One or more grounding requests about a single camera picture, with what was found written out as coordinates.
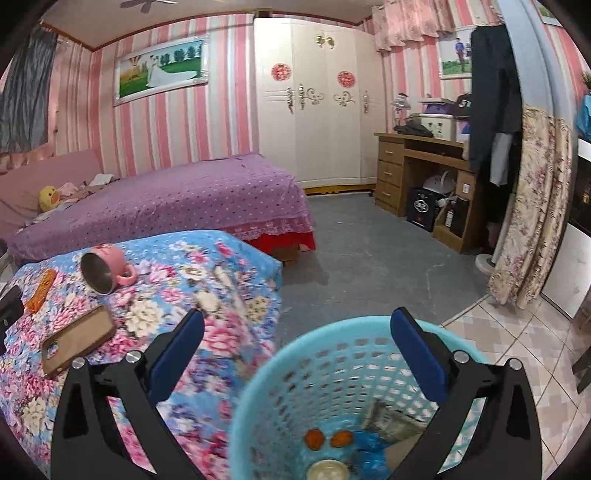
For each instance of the white storage box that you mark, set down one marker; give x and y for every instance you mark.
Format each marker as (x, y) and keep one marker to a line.
(438, 127)

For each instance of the grey folded clothes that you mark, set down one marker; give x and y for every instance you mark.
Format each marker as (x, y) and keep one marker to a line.
(101, 179)

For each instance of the pink mug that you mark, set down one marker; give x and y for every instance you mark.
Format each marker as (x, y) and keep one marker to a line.
(104, 265)

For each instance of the grey printed packet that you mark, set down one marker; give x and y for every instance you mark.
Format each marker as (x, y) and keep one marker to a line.
(392, 422)

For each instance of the pink cloth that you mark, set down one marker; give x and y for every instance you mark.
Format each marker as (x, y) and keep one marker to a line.
(69, 190)

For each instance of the white small fan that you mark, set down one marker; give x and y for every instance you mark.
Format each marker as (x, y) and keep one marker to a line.
(438, 182)

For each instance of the wooden desk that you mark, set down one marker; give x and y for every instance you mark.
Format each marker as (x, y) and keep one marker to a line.
(392, 170)

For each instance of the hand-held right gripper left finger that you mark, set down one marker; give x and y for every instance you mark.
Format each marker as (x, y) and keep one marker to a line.
(178, 350)

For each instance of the purple dotted bed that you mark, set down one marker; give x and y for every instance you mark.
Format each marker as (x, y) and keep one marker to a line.
(184, 198)

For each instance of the small wall photo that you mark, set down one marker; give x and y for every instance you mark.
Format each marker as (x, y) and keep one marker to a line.
(452, 55)

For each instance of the orange snack packet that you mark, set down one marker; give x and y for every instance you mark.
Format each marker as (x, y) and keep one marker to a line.
(40, 288)

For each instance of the pink floral valance curtain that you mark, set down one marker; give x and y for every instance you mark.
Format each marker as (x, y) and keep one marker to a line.
(415, 23)

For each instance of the purple bag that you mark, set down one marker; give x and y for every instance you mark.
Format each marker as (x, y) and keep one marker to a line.
(436, 106)

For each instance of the black cap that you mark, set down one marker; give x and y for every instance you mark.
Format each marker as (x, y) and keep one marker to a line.
(463, 106)

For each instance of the desk lamp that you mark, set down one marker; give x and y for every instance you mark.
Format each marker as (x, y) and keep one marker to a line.
(400, 106)

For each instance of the white wardrobe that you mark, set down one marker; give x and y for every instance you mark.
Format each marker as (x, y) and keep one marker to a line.
(318, 138)

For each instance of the dark clothing pile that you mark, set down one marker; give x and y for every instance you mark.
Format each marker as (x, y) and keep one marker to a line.
(413, 129)

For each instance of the orange peel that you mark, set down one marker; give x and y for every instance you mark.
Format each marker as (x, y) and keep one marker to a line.
(341, 439)

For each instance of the white fan base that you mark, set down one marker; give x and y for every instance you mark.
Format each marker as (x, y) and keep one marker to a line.
(487, 266)

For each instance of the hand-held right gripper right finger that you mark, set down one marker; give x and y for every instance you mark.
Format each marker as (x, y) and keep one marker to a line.
(418, 355)

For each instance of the ceiling fan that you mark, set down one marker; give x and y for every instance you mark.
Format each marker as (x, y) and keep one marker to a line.
(147, 3)

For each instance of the brown phone case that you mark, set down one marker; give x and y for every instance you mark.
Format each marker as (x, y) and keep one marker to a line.
(78, 341)

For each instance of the red round paper decal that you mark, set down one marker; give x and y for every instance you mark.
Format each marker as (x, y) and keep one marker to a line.
(345, 78)
(281, 73)

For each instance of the black cardboard box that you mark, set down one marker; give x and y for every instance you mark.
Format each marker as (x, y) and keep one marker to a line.
(422, 210)

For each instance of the pink headboard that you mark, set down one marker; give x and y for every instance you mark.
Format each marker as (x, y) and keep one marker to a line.
(46, 168)

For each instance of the dark hanging coat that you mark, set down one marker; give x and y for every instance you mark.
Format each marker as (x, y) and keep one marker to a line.
(491, 92)

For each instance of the blue plastic basket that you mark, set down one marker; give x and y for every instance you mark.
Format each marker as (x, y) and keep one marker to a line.
(323, 369)

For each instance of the white round lid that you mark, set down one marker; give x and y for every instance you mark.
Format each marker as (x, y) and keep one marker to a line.
(327, 470)

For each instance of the yellow duck plush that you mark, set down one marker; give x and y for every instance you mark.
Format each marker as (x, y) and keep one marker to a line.
(48, 198)

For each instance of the grey curtain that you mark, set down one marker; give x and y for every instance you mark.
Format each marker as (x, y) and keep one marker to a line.
(25, 92)

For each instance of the framed wall picture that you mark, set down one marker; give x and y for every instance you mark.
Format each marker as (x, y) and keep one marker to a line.
(161, 69)

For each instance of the black phone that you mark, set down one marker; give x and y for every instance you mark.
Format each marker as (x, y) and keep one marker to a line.
(10, 304)

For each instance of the blue plastic bag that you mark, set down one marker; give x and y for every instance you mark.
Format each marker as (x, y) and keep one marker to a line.
(371, 457)

